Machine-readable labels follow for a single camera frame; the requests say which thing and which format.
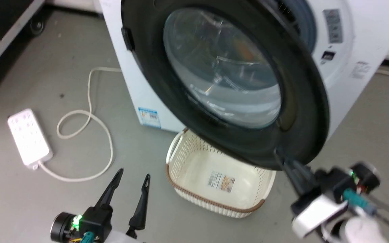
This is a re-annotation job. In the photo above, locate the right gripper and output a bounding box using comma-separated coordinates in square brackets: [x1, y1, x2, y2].
[274, 150, 381, 239]

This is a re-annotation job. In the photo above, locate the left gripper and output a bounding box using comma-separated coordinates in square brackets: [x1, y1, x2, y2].
[50, 168, 151, 243]

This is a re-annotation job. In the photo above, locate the black round glass washer door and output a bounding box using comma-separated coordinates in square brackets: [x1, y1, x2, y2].
[120, 0, 330, 171]

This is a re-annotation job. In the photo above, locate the white front-load washing machine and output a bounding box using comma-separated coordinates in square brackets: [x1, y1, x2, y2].
[99, 0, 389, 139]

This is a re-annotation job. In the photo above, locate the grey rubber door gasket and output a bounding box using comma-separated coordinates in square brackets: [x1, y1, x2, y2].
[275, 0, 317, 55]

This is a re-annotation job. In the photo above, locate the cream laundry basket brown rim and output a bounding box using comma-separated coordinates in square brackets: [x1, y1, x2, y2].
[165, 128, 277, 219]

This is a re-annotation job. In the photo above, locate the printed label in basket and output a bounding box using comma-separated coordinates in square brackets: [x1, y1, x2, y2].
[208, 171, 236, 193]

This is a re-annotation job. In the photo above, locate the blue energy label sticker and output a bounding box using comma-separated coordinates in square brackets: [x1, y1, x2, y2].
[138, 107, 161, 129]

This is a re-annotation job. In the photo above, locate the white power strip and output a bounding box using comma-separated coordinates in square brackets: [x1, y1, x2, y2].
[7, 108, 54, 170]

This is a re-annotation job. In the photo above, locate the grey washer front sticker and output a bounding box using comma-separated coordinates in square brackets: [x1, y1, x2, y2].
[323, 9, 344, 44]

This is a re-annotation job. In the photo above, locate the black caster wheel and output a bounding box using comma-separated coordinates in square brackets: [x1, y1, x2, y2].
[29, 16, 46, 36]

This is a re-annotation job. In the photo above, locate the white power strip cable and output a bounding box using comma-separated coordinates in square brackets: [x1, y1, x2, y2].
[39, 67, 123, 183]

